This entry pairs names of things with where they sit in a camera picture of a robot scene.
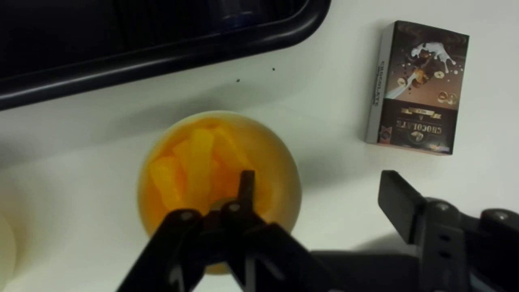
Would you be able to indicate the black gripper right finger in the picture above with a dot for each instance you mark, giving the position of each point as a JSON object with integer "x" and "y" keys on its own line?
{"x": 459, "y": 249}

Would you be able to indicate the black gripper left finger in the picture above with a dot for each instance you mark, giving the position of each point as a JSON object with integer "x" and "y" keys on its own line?
{"x": 216, "y": 254}

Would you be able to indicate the orange stick-shaped cup contents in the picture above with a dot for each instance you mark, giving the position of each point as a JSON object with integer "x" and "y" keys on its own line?
{"x": 196, "y": 163}

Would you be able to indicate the translucent yellow plastic cup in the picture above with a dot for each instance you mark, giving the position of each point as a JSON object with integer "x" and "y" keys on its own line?
{"x": 269, "y": 163}

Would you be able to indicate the empty translucent pale cup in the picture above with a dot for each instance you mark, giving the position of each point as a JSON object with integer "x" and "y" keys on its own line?
{"x": 3, "y": 249}

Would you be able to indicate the dark brown chocolate box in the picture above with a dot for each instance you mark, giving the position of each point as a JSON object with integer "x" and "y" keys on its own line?
{"x": 418, "y": 87}

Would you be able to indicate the black plastic tray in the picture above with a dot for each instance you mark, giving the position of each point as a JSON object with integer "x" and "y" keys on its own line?
{"x": 135, "y": 43}

